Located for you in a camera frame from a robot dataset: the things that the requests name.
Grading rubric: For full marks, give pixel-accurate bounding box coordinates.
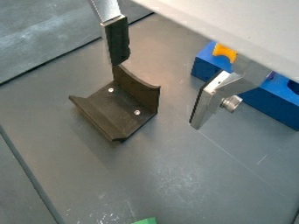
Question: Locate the green hexagon prism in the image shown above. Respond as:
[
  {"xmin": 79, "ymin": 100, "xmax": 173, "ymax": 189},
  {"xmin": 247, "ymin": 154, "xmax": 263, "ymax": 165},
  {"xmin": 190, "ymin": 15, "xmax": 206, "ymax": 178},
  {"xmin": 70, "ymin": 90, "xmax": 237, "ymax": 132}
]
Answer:
[{"xmin": 131, "ymin": 217, "xmax": 158, "ymax": 224}]

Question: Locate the black curved cradle stand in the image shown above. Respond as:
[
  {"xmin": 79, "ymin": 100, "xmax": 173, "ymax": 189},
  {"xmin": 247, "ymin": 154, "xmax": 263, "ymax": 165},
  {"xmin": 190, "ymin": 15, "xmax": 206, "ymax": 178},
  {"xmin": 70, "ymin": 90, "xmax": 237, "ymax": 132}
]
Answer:
[{"xmin": 70, "ymin": 65, "xmax": 161, "ymax": 142}]

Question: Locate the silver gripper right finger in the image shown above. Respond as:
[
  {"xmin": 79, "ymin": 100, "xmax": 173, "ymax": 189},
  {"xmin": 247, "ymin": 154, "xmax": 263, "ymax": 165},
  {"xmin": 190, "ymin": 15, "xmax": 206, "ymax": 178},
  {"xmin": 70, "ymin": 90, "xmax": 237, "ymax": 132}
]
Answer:
[{"xmin": 190, "ymin": 55, "xmax": 273, "ymax": 130}]

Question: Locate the blue foam shape board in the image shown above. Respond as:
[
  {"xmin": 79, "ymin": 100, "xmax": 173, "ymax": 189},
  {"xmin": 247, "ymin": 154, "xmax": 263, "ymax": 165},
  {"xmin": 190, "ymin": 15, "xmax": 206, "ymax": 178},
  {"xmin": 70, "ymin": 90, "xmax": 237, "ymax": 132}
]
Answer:
[{"xmin": 190, "ymin": 41, "xmax": 299, "ymax": 131}]

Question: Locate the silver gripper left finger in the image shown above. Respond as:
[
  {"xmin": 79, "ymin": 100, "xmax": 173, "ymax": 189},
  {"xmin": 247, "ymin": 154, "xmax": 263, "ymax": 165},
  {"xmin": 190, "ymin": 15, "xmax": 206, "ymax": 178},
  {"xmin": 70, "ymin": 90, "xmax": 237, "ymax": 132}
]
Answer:
[{"xmin": 88, "ymin": 0, "xmax": 131, "ymax": 66}]

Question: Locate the yellow notched block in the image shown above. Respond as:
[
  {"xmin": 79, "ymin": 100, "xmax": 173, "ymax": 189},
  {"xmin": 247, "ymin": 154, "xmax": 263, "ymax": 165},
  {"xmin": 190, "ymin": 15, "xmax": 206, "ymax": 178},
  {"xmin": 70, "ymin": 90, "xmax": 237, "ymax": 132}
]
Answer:
[{"xmin": 213, "ymin": 43, "xmax": 238, "ymax": 63}]

